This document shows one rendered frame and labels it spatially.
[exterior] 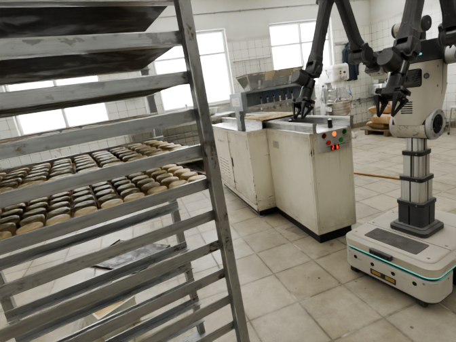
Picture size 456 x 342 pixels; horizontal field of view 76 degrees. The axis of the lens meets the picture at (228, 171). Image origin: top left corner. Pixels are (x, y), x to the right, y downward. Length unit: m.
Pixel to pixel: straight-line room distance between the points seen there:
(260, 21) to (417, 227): 5.00
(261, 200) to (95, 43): 2.27
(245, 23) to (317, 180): 4.40
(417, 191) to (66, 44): 1.72
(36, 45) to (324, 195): 1.90
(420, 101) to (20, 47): 1.60
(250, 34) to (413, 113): 4.64
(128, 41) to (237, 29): 5.33
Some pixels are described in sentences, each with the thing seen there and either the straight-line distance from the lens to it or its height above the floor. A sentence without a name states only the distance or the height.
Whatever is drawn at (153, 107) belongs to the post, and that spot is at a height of 1.17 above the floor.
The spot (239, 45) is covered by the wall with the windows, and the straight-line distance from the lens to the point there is 5.94.
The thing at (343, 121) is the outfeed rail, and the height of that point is 0.87.
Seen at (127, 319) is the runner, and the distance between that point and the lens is 0.84.
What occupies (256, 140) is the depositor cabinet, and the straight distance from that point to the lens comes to 2.61.
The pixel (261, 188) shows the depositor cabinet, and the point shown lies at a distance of 2.72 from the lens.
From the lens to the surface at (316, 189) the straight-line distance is 2.15.
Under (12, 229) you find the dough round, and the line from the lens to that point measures 0.82.
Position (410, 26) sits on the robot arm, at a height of 1.30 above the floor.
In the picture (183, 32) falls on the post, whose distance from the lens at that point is 0.73.
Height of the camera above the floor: 1.17
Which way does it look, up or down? 14 degrees down
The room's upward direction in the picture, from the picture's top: 9 degrees counter-clockwise
